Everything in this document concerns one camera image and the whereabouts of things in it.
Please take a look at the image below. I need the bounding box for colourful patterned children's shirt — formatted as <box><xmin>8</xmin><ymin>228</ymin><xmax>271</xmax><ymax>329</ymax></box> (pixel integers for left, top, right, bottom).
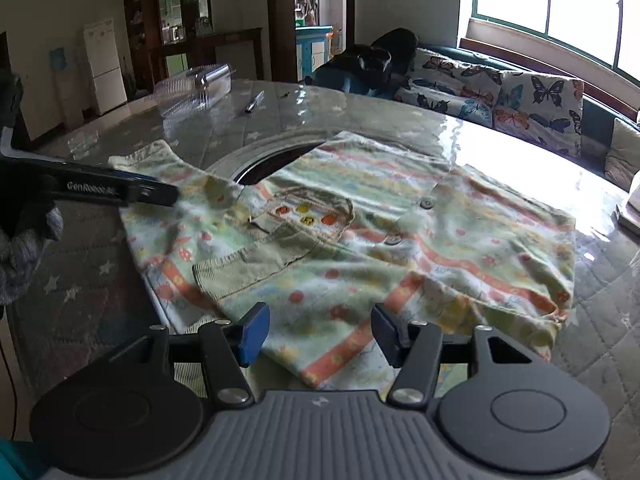
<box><xmin>110</xmin><ymin>131</ymin><xmax>575</xmax><ymax>391</ymax></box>

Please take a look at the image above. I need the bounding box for left hand grey glove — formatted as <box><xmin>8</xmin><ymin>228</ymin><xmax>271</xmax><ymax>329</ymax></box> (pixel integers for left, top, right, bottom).
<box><xmin>1</xmin><ymin>205</ymin><xmax>64</xmax><ymax>307</ymax></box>

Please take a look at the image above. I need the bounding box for white refrigerator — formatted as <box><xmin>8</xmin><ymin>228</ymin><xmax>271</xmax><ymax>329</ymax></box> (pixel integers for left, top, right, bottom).
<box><xmin>82</xmin><ymin>18</ymin><xmax>127</xmax><ymax>115</ymax></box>

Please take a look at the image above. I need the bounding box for clear plastic container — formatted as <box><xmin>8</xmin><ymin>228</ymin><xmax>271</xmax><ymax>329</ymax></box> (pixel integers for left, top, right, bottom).
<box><xmin>154</xmin><ymin>64</ymin><xmax>234</xmax><ymax>118</ymax></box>

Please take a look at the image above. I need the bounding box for dark wooden cabinet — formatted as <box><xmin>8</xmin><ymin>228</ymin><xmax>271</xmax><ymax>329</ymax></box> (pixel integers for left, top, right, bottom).
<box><xmin>124</xmin><ymin>0</ymin><xmax>265</xmax><ymax>93</ymax></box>

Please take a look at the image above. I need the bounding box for silver black pen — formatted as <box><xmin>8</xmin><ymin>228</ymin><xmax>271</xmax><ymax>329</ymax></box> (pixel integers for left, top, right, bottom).
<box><xmin>244</xmin><ymin>91</ymin><xmax>265</xmax><ymax>114</ymax></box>

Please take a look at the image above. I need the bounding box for butterfly pillow left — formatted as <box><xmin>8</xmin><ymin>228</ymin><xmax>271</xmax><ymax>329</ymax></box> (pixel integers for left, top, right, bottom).
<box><xmin>395</xmin><ymin>48</ymin><xmax>502</xmax><ymax>128</ymax></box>

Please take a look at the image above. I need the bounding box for butterfly pillow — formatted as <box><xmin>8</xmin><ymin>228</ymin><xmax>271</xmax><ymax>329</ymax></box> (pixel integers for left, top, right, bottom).
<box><xmin>395</xmin><ymin>48</ymin><xmax>502</xmax><ymax>128</ymax></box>
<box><xmin>494</xmin><ymin>70</ymin><xmax>585</xmax><ymax>158</ymax></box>

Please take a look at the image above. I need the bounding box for butterfly pillow right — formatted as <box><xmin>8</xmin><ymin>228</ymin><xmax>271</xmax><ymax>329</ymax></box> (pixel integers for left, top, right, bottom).
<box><xmin>494</xmin><ymin>70</ymin><xmax>585</xmax><ymax>158</ymax></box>

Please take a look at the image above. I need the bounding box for grey plain cushion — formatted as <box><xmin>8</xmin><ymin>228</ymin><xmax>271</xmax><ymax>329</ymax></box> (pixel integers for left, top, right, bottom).
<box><xmin>604</xmin><ymin>119</ymin><xmax>640</xmax><ymax>191</ymax></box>

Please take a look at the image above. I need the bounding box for blue white small cabinet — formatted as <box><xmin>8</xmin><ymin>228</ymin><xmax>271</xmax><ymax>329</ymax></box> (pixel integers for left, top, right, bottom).
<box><xmin>295</xmin><ymin>26</ymin><xmax>333</xmax><ymax>81</ymax></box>

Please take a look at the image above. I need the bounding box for teal sofa bench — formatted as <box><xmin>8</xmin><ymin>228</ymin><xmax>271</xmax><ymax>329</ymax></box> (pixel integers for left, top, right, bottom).
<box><xmin>414</xmin><ymin>41</ymin><xmax>640</xmax><ymax>162</ymax></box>

